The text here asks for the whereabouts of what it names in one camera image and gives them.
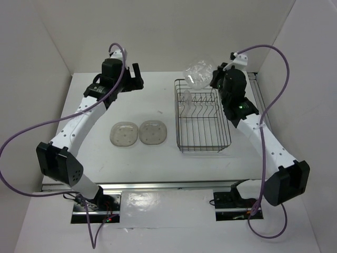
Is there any clear plate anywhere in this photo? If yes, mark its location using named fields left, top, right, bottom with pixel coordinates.
left=179, top=90, right=193, bottom=118
left=110, top=122, right=138, bottom=147
left=183, top=58, right=216, bottom=90
left=138, top=120, right=167, bottom=145

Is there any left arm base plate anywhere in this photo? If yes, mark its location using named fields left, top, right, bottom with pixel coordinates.
left=63, top=193, right=122, bottom=224

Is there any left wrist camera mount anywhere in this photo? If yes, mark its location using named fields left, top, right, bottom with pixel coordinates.
left=109, top=48, right=127, bottom=67

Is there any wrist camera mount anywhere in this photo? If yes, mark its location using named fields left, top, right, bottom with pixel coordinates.
left=109, top=48, right=127, bottom=67
left=223, top=52, right=248, bottom=71

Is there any front aluminium rail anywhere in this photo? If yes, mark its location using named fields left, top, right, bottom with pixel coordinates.
left=41, top=179, right=251, bottom=192

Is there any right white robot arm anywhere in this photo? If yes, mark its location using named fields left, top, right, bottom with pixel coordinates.
left=210, top=63, right=310, bottom=206

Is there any aluminium rail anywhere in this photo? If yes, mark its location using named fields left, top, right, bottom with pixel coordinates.
left=247, top=72, right=266, bottom=114
left=41, top=179, right=251, bottom=192

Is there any wire dish rack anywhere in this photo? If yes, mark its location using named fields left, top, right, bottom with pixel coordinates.
left=174, top=79, right=232, bottom=153

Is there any right side aluminium rail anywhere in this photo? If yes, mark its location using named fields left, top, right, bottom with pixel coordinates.
left=247, top=72, right=266, bottom=114

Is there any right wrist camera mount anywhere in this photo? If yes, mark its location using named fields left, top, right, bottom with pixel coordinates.
left=223, top=52, right=248, bottom=71

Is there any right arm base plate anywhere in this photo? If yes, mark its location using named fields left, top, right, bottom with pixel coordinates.
left=209, top=180, right=257, bottom=221

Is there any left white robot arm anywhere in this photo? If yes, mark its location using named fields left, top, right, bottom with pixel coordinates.
left=36, top=58, right=144, bottom=210

